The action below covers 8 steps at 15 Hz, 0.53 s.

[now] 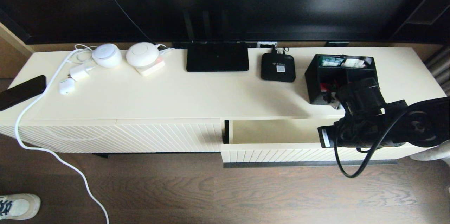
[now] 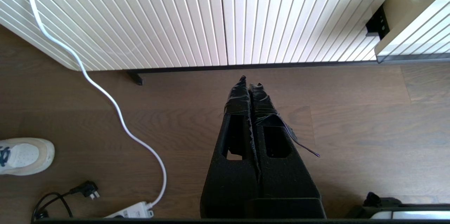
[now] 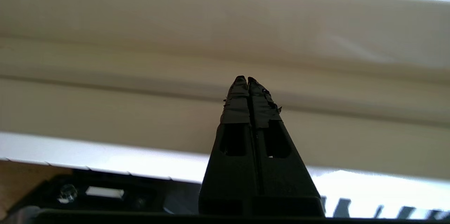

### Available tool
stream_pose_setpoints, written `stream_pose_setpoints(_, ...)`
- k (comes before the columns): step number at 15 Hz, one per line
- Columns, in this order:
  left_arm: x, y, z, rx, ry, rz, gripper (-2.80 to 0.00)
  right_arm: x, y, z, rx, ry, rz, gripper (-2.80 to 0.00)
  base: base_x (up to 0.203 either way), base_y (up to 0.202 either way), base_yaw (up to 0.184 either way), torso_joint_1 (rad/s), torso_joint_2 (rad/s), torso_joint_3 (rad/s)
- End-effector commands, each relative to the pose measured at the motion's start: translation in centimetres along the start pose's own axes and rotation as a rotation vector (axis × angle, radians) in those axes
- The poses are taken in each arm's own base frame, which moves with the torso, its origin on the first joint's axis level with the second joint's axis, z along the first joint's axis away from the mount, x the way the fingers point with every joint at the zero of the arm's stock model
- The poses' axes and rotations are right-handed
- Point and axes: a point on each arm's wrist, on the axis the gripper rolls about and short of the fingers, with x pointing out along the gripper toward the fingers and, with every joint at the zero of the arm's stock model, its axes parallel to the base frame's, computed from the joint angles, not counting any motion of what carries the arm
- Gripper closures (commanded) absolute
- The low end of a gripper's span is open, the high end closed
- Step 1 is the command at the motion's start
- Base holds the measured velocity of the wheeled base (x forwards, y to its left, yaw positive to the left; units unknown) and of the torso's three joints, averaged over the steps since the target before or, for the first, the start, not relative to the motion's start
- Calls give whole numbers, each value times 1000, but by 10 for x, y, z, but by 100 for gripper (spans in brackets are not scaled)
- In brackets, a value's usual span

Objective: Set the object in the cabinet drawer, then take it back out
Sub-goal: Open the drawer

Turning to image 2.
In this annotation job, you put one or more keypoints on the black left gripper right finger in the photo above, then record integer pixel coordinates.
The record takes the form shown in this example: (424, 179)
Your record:
(284, 181)

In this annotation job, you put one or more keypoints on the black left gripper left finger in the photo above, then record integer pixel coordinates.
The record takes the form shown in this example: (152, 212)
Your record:
(232, 181)

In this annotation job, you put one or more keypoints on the cream ribbed drawer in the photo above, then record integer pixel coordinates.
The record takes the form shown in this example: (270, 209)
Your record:
(415, 30)

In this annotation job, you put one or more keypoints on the grey black robot base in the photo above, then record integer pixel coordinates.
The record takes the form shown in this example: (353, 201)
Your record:
(415, 214)

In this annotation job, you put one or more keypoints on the cream TV cabinet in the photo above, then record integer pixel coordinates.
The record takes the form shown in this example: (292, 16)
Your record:
(140, 23)

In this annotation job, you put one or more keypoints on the white power strip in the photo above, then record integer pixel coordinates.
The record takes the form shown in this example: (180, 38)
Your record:
(133, 211)

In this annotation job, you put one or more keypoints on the white sneaker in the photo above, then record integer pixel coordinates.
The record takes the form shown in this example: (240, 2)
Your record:
(24, 155)

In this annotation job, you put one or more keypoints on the black metal mounting bracket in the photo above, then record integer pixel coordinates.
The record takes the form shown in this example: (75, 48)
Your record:
(379, 23)

